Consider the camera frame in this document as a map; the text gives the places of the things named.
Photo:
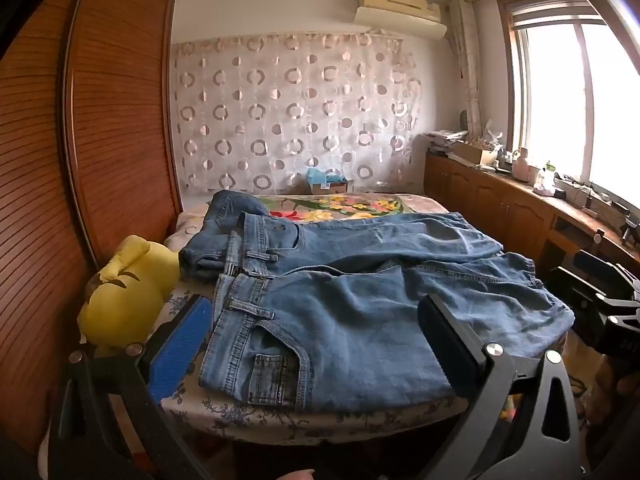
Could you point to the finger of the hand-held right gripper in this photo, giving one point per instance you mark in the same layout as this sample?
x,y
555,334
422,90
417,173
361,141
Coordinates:
x,y
595,265
570,292

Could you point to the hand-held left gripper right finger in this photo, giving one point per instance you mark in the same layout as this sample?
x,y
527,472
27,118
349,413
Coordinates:
x,y
450,350

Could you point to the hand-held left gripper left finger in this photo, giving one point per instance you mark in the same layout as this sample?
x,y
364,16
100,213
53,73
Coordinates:
x,y
180,345

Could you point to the blue denim pants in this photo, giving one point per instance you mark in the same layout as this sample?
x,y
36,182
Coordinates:
x,y
360,320
217,232

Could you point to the folded blue denim pants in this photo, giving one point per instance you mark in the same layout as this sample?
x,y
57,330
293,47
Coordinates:
x,y
217,232

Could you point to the person's right hand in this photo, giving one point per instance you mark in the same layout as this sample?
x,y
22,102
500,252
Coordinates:
x,y
617,390

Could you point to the black tripod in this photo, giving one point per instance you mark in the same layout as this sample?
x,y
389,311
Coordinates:
x,y
631,227

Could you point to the yellow plush toy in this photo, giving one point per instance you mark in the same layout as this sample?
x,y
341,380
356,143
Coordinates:
x,y
130,295

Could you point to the green capped bottle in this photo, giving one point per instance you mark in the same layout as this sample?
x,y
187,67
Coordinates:
x,y
550,175

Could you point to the wooden cabinet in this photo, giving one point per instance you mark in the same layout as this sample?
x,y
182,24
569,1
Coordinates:
x,y
500,205

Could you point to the blue floral bed sheet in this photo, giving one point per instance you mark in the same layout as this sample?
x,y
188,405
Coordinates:
x,y
350,422

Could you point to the open cardboard box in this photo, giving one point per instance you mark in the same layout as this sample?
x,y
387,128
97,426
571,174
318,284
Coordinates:
x,y
472,152

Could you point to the yellow flower blanket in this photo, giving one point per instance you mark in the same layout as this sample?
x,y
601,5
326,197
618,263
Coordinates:
x,y
345,205

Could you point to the stack of papers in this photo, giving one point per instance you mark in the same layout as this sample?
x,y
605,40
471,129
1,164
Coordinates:
x,y
442,137

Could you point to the wooden slatted wardrobe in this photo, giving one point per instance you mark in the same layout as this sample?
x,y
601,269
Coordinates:
x,y
100,160

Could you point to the bundled pale window curtain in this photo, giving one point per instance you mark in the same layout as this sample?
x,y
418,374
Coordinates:
x,y
467,70

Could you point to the sheer curtain with circles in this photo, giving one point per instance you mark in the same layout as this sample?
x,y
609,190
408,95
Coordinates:
x,y
300,110

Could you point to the window with wooden frame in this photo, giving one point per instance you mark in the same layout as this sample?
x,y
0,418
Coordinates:
x,y
555,90

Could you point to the wall air conditioner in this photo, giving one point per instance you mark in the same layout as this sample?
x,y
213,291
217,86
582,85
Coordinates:
x,y
400,12

